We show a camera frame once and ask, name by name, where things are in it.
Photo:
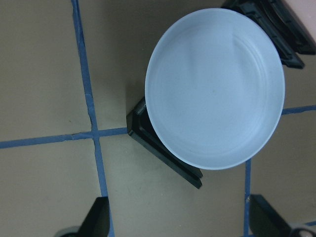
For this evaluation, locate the black dish rack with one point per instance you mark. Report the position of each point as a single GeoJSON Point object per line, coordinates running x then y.
{"type": "Point", "coordinates": [288, 37]}

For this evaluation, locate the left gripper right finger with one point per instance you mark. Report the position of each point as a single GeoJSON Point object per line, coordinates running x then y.
{"type": "Point", "coordinates": [264, 221]}

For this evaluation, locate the pink plate in rack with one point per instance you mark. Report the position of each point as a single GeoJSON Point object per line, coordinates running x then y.
{"type": "Point", "coordinates": [305, 10]}

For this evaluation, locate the blue plate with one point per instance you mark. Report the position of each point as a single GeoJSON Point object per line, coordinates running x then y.
{"type": "Point", "coordinates": [214, 89]}

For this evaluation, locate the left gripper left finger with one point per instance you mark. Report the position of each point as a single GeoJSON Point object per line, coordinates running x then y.
{"type": "Point", "coordinates": [97, 221]}

